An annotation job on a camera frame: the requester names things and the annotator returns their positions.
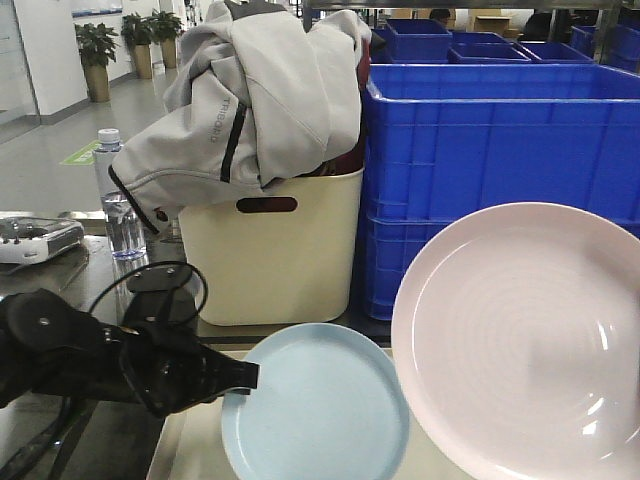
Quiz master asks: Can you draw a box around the cream plastic basket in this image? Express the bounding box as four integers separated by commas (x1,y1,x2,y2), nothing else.
179,170,363,326

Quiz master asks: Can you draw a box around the white grey remote controller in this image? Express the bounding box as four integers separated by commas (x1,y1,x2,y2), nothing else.
1,217,85,265

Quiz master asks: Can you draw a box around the potted plant middle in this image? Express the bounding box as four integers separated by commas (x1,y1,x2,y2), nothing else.
121,13,154,80

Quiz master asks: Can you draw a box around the potted plant right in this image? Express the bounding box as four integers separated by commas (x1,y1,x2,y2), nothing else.
150,10,183,69

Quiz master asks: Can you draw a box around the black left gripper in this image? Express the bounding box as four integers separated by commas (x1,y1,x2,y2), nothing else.
1,261,260,418

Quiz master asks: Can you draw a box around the green floor sign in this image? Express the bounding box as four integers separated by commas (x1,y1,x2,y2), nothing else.
60,140,100,166

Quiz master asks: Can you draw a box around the potted plant left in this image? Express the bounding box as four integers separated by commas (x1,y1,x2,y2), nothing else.
75,23,118,103

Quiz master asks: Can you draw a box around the potted plant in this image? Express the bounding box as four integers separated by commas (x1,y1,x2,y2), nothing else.
150,10,183,69
75,23,118,103
121,13,154,80

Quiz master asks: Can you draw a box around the grey jacket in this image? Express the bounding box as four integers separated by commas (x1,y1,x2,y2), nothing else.
109,1,372,234

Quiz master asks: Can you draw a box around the pink plate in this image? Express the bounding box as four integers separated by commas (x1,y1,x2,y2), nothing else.
391,202,639,479

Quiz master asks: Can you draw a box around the clear water bottle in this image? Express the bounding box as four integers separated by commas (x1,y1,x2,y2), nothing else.
93,128,146,260

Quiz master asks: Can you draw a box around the blue crate background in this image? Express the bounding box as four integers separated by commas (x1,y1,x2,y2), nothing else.
386,19,452,64

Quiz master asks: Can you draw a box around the beige tray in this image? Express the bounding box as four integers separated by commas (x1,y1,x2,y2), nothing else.
144,349,481,480

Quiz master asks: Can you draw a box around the large blue stacked crate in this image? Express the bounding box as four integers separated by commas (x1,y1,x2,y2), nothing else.
362,64,639,320

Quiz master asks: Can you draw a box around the light blue plate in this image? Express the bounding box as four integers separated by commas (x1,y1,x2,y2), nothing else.
221,323,410,479

